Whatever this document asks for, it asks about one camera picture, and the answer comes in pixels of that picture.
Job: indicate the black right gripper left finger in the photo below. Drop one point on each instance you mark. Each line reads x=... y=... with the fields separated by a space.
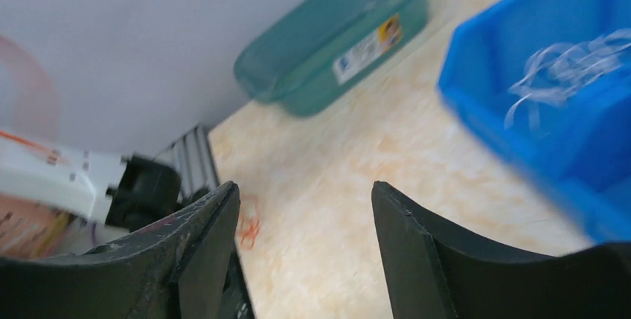
x=173 y=268

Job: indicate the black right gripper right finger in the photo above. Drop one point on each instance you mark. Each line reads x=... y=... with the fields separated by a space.
x=435 y=268

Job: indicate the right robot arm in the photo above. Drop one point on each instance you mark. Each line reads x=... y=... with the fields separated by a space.
x=87 y=235

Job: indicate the pink perforated basket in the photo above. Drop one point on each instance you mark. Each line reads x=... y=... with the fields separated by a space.
x=29 y=230

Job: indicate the blue plastic compartment bin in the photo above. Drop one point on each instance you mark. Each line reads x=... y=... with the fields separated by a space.
x=545 y=85

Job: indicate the teal plastic basin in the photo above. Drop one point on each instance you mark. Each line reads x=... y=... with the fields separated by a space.
x=322 y=48

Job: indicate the aluminium frame rail left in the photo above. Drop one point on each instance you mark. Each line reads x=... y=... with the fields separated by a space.
x=191 y=156

